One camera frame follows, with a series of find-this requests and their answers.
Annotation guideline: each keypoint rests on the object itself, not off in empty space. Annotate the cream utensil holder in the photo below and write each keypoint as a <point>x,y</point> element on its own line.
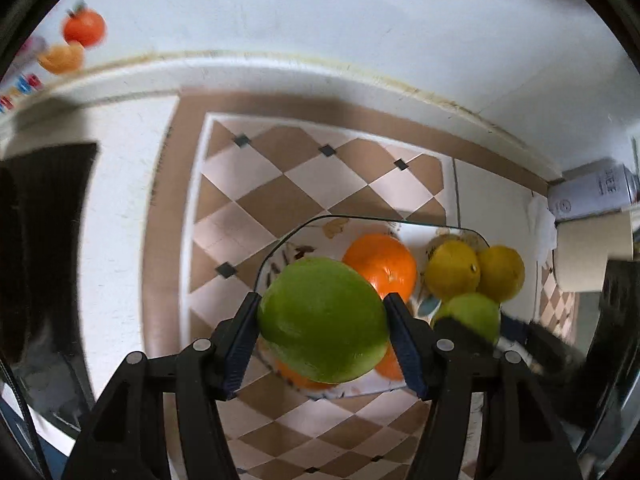
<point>585,246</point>

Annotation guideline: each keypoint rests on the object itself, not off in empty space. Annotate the deer pattern oval plate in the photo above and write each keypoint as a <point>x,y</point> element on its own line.
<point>330,236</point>

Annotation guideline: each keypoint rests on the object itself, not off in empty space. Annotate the black gas stove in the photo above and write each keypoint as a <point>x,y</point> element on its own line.
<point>42,194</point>

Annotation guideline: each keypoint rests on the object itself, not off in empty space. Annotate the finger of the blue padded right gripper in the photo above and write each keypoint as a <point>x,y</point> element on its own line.
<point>413,342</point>

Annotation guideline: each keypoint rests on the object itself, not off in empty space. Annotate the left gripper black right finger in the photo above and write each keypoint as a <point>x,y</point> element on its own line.
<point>472,340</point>

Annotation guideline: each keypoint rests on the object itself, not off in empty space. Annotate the checkered table mat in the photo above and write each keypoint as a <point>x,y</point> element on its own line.
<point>232,182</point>

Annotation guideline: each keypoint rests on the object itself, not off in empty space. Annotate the grey gas canister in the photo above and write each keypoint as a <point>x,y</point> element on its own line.
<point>610,189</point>

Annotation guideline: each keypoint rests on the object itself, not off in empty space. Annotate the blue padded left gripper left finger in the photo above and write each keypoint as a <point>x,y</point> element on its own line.
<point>234,341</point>

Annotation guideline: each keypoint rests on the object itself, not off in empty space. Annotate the colourful wall sticker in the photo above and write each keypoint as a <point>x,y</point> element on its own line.
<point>82,29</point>

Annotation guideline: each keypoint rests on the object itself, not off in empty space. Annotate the green apple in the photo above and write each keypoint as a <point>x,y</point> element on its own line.
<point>474,311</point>
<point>324,320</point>

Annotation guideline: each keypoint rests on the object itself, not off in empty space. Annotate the yellow orange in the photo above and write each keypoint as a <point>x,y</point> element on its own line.
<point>453,270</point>
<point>502,273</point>

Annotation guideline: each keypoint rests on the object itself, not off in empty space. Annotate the orange tangerine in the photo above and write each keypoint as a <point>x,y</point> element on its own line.
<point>385,263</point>
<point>299,380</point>

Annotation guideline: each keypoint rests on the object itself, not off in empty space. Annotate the dark brown fruit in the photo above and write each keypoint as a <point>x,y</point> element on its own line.
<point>389,366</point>

